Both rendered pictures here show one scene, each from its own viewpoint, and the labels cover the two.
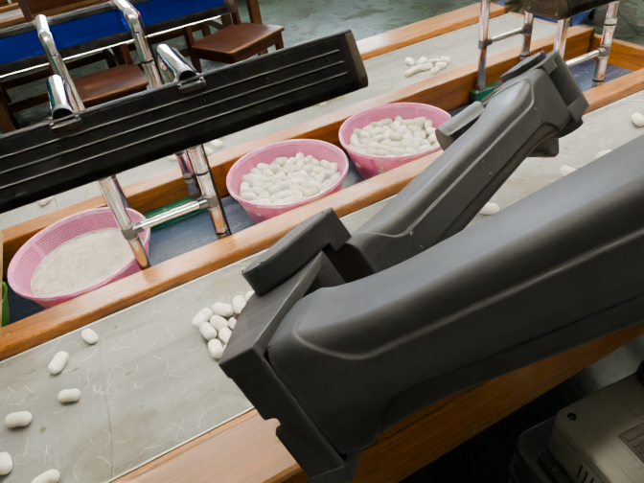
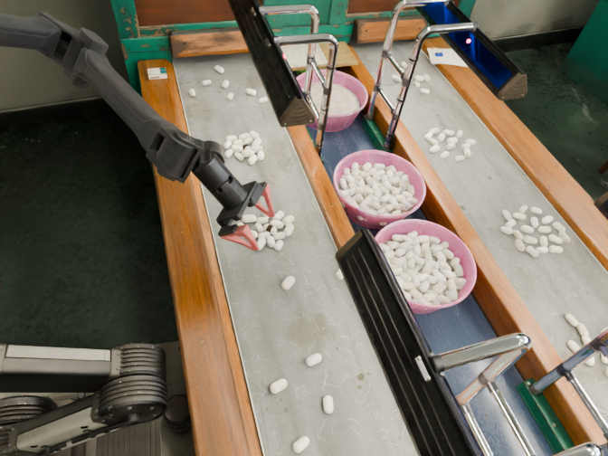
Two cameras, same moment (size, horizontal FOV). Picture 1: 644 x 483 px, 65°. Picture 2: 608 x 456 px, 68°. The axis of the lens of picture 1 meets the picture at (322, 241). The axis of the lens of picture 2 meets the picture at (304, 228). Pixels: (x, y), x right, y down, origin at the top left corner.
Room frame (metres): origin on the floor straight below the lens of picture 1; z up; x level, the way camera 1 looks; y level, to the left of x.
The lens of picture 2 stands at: (0.71, -0.89, 1.67)
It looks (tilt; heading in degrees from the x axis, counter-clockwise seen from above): 51 degrees down; 87
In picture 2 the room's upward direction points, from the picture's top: 8 degrees clockwise
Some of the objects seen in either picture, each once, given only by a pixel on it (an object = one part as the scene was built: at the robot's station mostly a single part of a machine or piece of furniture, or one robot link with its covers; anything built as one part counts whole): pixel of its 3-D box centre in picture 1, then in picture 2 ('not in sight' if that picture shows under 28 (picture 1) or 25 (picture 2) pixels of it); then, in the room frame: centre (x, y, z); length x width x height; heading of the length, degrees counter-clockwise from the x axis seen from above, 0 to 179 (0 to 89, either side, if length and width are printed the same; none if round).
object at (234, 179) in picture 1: (290, 187); (375, 193); (0.95, 0.05, 0.72); 0.27 x 0.27 x 0.10
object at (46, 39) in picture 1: (126, 121); (413, 81); (1.05, 0.37, 0.90); 0.20 x 0.19 x 0.45; 111
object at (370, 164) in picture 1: (397, 146); (418, 270); (1.05, -0.21, 0.72); 0.27 x 0.27 x 0.10
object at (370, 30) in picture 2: not in sight; (391, 28); (1.02, 0.83, 0.83); 0.30 x 0.06 x 0.07; 21
